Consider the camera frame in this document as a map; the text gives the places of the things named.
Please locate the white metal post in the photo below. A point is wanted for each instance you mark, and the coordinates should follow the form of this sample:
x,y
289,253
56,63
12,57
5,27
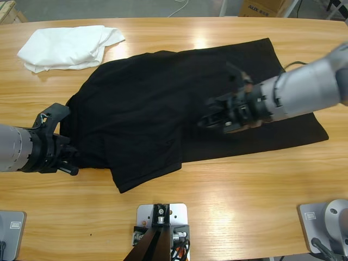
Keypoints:
x,y
224,8

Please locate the white mount plate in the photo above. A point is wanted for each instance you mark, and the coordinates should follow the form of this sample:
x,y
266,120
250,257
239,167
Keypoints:
x,y
179,213

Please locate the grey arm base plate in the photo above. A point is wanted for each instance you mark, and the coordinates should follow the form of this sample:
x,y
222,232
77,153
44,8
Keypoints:
x,y
312,225
15,236

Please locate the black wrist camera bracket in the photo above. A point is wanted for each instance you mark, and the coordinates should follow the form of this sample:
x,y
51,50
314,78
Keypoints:
x,y
53,112
239,74

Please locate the white slanted frame leg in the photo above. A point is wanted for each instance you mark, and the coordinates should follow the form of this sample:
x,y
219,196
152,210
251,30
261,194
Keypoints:
x,y
293,6

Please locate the black chair frame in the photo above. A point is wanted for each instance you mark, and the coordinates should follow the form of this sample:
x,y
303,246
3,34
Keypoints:
x,y
337,5

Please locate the white folded garment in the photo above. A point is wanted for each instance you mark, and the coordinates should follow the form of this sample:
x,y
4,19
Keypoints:
x,y
62,49

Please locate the black t-shirt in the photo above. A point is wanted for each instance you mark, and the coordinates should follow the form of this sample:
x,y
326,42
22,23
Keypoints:
x,y
163,108

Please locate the silver bolt knob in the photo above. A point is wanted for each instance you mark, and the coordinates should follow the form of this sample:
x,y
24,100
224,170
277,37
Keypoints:
x,y
138,237
179,236

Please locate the wooden pallet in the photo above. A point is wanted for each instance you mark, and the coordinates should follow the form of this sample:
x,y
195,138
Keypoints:
x,y
8,9

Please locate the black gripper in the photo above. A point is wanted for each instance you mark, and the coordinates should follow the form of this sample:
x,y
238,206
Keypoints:
x,y
244,108
46,152

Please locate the cardboard box with blue print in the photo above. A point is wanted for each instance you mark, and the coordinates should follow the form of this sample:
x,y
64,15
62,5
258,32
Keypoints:
x,y
261,8

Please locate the black camera post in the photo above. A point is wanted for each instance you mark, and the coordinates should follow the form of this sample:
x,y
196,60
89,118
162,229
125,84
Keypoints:
x,y
152,244

